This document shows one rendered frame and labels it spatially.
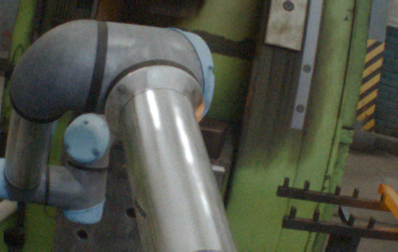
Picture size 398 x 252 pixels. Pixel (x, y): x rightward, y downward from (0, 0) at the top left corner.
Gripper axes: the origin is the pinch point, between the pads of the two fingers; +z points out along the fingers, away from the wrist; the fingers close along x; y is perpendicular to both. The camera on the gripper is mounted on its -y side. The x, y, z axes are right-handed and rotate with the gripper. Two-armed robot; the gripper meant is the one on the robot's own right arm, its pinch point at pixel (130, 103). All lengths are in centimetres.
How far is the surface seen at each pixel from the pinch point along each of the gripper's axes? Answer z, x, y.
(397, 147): 594, 193, 85
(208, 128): 9.2, 16.3, 3.8
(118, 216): 3.3, 0.0, 26.7
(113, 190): 3.1, -1.8, 20.6
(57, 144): 23.6, -23.7, 18.2
